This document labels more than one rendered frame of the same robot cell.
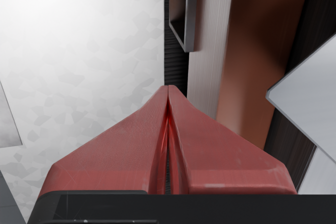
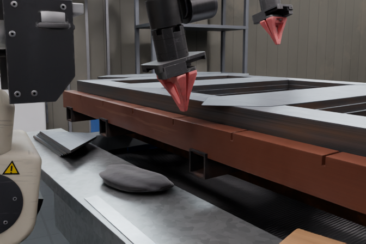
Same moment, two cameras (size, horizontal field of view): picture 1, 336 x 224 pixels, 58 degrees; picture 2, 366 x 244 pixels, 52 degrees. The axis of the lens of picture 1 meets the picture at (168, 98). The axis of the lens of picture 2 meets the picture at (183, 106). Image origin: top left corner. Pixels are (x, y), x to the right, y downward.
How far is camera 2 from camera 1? 0.74 m
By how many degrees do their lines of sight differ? 105
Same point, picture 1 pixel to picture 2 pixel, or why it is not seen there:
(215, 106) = (212, 129)
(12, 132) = not seen: outside the picture
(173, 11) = (201, 175)
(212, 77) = (206, 132)
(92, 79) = (198, 226)
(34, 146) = not seen: outside the picture
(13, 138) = not seen: outside the picture
